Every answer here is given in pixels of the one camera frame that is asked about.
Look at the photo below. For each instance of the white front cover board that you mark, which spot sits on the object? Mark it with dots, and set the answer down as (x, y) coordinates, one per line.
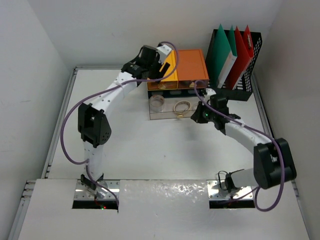
(156, 210)

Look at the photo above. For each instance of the large clear tape roll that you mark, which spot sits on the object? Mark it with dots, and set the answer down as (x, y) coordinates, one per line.
(156, 103)

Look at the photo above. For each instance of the dark bottom drawer box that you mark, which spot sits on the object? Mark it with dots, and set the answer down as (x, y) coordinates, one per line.
(177, 93)

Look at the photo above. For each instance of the red clip file folder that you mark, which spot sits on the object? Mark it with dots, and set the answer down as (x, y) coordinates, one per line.
(245, 53)

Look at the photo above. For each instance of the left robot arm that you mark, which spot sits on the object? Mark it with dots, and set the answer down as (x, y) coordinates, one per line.
(93, 124)

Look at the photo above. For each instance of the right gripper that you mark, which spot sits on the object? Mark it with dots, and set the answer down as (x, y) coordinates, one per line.
(197, 116)

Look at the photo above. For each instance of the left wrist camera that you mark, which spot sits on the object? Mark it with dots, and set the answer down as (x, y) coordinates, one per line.
(163, 51)

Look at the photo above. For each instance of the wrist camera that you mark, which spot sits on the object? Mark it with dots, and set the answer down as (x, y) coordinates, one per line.
(207, 93)
(163, 51)

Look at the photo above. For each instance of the transparent dark bottom drawer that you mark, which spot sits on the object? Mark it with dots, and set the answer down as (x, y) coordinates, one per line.
(168, 113)

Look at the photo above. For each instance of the green clip file folder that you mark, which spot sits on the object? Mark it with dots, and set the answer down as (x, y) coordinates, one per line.
(221, 56)

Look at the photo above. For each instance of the orange drawer box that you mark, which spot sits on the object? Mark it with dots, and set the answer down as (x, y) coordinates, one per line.
(191, 68)

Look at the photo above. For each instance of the beige masking tape roll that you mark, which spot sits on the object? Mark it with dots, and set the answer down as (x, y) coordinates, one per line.
(182, 106)

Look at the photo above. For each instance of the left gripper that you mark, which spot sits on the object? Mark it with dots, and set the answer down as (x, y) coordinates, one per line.
(158, 75)

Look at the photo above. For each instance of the yellow drawer box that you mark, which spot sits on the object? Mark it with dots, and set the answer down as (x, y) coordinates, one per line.
(169, 83)

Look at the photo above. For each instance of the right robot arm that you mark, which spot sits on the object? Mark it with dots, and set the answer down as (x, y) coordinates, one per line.
(272, 158)

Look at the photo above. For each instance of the black mesh file organizer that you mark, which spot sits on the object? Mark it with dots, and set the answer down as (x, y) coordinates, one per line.
(243, 89)

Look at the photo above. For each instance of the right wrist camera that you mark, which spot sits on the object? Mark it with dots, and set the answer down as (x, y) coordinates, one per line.
(207, 93)

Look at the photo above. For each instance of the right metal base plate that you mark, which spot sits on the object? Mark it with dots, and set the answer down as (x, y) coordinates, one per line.
(215, 192)

